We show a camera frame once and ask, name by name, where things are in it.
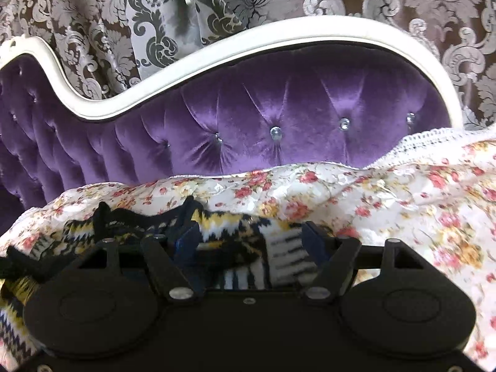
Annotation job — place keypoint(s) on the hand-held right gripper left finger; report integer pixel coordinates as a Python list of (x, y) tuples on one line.
[(186, 242)]

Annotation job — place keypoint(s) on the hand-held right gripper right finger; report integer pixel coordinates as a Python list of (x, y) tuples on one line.
[(314, 242)]

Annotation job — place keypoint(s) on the patterned knit sweater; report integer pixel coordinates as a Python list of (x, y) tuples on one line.
[(240, 236)]

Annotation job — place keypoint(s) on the floral blanket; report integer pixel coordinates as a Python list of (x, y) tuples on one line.
[(407, 201)]

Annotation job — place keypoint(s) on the purple tufted sofa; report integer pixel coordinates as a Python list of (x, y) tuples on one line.
[(290, 97)]

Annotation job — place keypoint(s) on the brown damask curtain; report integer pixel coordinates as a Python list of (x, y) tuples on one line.
[(426, 7)]

